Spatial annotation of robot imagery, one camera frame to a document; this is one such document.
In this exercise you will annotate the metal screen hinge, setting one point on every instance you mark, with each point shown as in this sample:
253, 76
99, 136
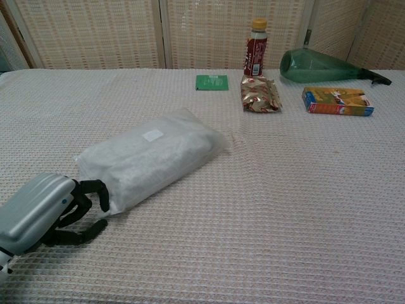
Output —
308, 36

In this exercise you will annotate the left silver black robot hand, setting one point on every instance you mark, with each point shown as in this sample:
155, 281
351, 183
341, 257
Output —
34, 209

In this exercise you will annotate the woven folding screen panel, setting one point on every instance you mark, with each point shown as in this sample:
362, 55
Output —
383, 35
335, 28
209, 31
91, 31

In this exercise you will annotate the yellow capped drink bottle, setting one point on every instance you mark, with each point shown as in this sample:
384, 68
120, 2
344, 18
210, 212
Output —
255, 54

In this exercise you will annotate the translucent plastic bag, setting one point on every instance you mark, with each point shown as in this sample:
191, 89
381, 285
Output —
152, 158

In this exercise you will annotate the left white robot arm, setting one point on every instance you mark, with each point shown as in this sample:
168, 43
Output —
4, 263

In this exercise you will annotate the green square sachet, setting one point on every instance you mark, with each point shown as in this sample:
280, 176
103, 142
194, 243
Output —
212, 83

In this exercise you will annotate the gold foil snack packet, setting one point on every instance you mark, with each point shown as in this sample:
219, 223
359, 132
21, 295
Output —
259, 96

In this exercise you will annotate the white waffle tablecloth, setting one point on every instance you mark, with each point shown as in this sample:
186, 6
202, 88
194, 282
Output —
253, 206

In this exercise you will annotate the colourful cardboard box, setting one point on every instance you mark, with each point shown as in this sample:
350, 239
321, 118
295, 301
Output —
338, 101

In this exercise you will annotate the green glass vase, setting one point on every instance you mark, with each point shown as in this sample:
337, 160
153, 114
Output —
313, 68

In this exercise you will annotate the white clothes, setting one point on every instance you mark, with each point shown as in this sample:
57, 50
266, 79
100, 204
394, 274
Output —
164, 152

